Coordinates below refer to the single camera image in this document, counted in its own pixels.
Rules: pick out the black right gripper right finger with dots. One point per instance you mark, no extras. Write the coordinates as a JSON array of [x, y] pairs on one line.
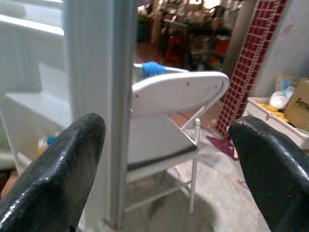
[[275, 174]]

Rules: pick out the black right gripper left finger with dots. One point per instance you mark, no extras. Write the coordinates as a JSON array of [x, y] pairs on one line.
[[55, 178]]

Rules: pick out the brown wooden fridge stand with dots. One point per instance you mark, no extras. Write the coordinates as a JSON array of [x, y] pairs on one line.
[[9, 186]]

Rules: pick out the white fridge door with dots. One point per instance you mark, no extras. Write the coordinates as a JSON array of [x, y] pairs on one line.
[[96, 72]]

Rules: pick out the orange juice bottle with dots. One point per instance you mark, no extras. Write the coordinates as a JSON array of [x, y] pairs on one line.
[[42, 146]]

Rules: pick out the maroon floor cloth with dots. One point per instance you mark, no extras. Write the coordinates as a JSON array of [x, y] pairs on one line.
[[222, 146]]

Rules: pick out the yellow cloth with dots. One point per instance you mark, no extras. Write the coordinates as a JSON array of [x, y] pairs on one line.
[[272, 112]]

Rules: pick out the white storage crate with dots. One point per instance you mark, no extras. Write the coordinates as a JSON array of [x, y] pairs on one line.
[[260, 108]]

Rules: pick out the white plastic bag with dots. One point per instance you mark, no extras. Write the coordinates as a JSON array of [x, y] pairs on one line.
[[280, 100]]

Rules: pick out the brown cardboard box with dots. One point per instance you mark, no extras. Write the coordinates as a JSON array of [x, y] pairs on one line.
[[299, 104]]

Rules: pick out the red tiled pillar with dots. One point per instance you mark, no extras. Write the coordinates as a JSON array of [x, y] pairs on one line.
[[251, 60]]

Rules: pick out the white folding chair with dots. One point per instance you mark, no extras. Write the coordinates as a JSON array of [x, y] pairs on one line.
[[178, 89]]

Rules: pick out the blue cloth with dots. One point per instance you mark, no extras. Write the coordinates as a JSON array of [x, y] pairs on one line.
[[152, 68]]

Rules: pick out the red stool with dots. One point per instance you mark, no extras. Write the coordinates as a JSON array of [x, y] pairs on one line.
[[172, 48]]

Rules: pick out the dark wooden table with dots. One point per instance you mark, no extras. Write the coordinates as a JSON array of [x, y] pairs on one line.
[[200, 29]]

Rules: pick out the green bin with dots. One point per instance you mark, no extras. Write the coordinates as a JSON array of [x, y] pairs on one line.
[[142, 27]]

